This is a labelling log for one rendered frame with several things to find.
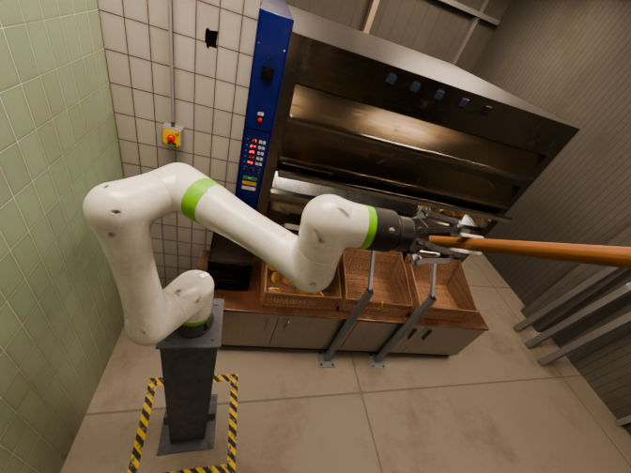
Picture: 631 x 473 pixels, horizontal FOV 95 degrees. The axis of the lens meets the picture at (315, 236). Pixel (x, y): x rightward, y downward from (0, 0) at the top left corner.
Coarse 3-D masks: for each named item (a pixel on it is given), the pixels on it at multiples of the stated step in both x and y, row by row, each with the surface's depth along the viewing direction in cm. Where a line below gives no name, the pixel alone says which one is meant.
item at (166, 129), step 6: (162, 126) 156; (168, 126) 158; (180, 126) 162; (162, 132) 157; (168, 132) 157; (174, 132) 158; (180, 132) 158; (162, 138) 159; (180, 138) 160; (168, 144) 161; (174, 144) 162; (180, 144) 162
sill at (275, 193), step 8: (272, 192) 198; (280, 192) 201; (288, 192) 204; (296, 192) 207; (288, 200) 204; (296, 200) 204; (304, 200) 205; (408, 216) 228; (432, 224) 234; (440, 224) 235; (448, 224) 237; (464, 224) 245; (472, 232) 244; (480, 232) 245
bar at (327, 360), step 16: (432, 272) 203; (368, 288) 188; (432, 288) 201; (432, 304) 202; (352, 320) 206; (416, 320) 215; (336, 336) 226; (400, 336) 229; (320, 352) 249; (384, 352) 245; (384, 368) 255
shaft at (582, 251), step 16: (432, 240) 78; (448, 240) 72; (464, 240) 67; (480, 240) 63; (496, 240) 60; (512, 240) 57; (528, 256) 53; (544, 256) 50; (560, 256) 47; (576, 256) 45; (592, 256) 43; (608, 256) 41; (624, 256) 39
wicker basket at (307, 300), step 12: (264, 264) 213; (264, 276) 202; (336, 276) 218; (264, 288) 193; (288, 288) 217; (336, 288) 215; (264, 300) 198; (276, 300) 198; (288, 300) 200; (300, 300) 211; (312, 300) 203; (324, 300) 205; (336, 300) 206
